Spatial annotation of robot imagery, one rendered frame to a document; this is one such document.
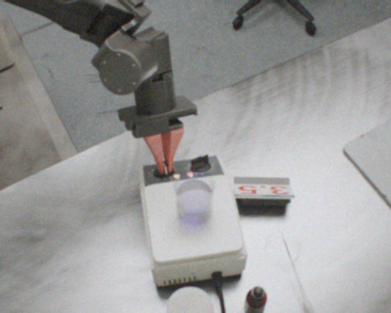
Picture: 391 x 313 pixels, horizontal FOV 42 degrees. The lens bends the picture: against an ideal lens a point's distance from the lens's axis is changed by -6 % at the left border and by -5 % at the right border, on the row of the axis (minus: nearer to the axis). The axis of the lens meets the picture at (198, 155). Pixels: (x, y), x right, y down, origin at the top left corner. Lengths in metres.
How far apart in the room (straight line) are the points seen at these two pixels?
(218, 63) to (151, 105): 1.38
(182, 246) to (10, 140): 0.88
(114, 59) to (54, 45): 1.64
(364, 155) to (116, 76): 0.45
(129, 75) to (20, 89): 0.99
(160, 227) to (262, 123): 0.31
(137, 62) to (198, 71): 1.43
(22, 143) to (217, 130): 0.70
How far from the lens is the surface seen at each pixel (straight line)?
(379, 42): 1.12
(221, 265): 0.71
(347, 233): 0.82
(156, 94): 0.71
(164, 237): 0.69
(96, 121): 1.93
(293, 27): 2.28
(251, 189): 0.81
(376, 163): 0.89
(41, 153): 1.42
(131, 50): 0.64
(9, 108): 1.56
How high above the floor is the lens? 1.46
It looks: 54 degrees down
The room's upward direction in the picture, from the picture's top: 1 degrees counter-clockwise
